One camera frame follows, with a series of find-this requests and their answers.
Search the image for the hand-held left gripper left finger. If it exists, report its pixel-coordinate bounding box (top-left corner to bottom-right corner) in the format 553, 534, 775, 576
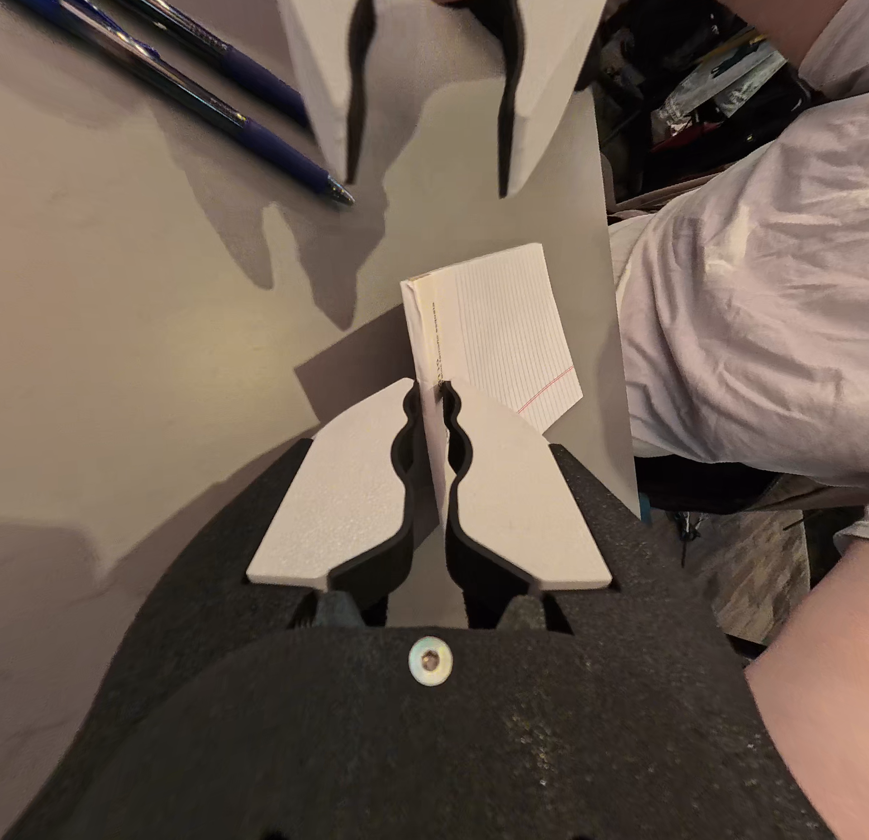
246, 377, 418, 593

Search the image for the open dark bag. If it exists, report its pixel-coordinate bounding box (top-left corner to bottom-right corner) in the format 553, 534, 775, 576
597, 0, 826, 199

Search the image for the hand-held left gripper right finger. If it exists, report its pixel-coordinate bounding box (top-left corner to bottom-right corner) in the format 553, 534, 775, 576
441, 377, 614, 593

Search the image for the blue retractable pen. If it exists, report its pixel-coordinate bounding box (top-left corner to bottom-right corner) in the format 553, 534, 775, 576
102, 0, 315, 131
0, 0, 356, 208

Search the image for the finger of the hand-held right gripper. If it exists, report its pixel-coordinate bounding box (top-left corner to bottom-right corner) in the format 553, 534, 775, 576
489, 0, 619, 199
272, 0, 377, 185

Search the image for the dark teal office chair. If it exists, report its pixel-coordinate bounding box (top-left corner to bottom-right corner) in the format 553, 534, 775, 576
635, 456, 782, 515

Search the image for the person's light shirt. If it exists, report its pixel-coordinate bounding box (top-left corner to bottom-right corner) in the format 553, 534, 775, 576
607, 0, 869, 491

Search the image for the person's left forearm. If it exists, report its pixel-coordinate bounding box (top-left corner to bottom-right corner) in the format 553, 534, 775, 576
743, 538, 869, 840

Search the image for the white lined notepad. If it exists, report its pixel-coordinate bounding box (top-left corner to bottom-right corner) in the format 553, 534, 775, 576
399, 242, 585, 522

